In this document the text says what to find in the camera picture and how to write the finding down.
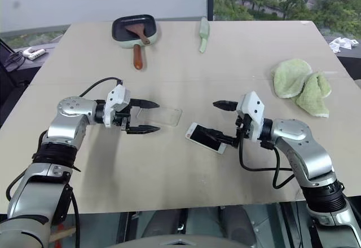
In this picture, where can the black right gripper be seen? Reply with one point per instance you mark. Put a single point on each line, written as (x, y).
(244, 128)

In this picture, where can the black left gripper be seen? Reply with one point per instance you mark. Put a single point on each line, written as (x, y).
(125, 119)

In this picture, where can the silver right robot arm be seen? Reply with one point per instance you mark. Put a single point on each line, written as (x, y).
(304, 146)

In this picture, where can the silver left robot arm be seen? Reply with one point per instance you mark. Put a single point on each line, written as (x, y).
(67, 124)

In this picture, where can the clear plastic phone case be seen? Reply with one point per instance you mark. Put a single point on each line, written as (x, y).
(166, 117)

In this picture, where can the white smartphone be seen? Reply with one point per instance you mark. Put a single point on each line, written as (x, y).
(197, 136)

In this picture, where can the light green towel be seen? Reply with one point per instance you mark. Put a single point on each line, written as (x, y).
(293, 76)

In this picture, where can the brown wooden spatula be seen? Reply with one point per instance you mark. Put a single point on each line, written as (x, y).
(136, 32)

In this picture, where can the light green plastic knife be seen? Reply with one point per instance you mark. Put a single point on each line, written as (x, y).
(203, 32)

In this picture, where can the dark rounded shape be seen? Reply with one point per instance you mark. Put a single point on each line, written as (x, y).
(160, 224)
(238, 225)

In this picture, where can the white power strip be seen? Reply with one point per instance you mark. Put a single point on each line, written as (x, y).
(34, 53)

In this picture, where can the grey robot torso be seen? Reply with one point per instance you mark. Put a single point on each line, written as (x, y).
(180, 242)

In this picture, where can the wooden stick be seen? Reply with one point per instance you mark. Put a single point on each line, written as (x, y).
(63, 234)

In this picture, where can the crumpled white paper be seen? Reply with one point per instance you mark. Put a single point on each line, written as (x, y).
(342, 44)

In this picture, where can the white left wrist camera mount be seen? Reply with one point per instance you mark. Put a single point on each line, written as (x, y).
(118, 97)

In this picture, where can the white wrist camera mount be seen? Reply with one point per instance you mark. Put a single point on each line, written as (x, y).
(253, 104)
(118, 97)

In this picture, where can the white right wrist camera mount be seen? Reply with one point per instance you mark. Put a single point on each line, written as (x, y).
(253, 104)

